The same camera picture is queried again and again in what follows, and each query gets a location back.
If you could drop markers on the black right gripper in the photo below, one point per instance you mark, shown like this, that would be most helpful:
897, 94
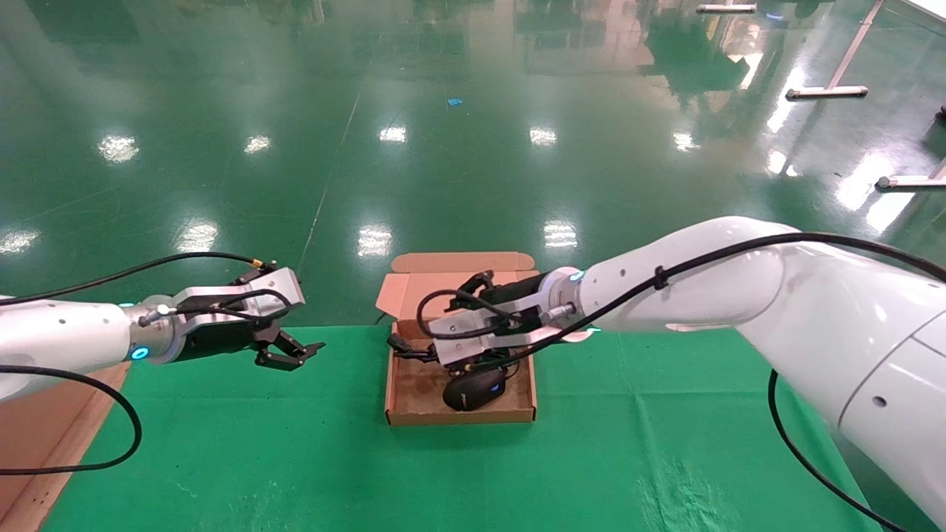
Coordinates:
525, 292

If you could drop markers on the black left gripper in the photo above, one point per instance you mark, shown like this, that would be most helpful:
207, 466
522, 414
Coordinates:
214, 341

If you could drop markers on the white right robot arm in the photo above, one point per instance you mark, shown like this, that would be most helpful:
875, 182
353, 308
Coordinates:
813, 318

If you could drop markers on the open brown cardboard box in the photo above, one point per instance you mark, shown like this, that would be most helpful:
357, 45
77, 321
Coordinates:
414, 391

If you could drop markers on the green table cloth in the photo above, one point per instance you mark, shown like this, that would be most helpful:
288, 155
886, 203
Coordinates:
332, 458

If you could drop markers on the brown cardboard board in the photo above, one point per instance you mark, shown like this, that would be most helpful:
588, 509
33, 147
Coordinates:
37, 436

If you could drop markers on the white metal stand foot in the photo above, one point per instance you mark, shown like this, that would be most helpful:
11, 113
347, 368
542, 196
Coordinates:
726, 8

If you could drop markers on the white metal stand leg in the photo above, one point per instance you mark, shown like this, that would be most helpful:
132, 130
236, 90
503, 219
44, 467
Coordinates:
909, 182
828, 92

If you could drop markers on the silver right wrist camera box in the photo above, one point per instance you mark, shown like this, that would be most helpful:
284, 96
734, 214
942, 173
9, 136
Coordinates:
473, 336

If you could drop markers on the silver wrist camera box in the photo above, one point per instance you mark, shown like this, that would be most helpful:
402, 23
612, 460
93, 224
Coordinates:
277, 288
473, 336

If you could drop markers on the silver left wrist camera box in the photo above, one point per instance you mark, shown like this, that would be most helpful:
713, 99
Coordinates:
277, 288

